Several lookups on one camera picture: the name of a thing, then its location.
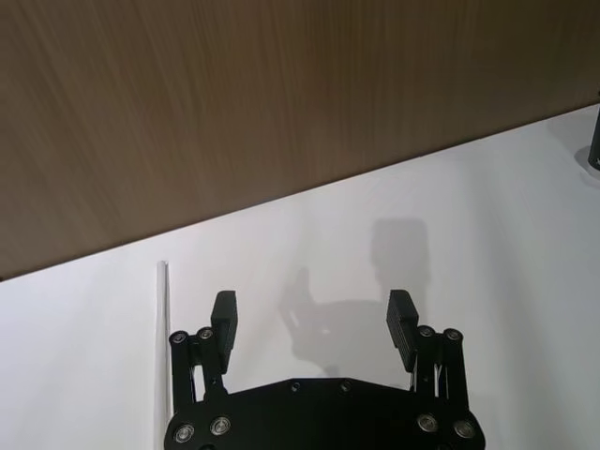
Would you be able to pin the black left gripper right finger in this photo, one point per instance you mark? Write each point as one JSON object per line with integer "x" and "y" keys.
{"x": 402, "y": 323}

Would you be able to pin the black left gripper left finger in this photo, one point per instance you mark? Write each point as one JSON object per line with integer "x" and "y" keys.
{"x": 224, "y": 323}

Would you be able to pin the black post with grey base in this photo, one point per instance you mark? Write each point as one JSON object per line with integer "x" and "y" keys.
{"x": 594, "y": 150}

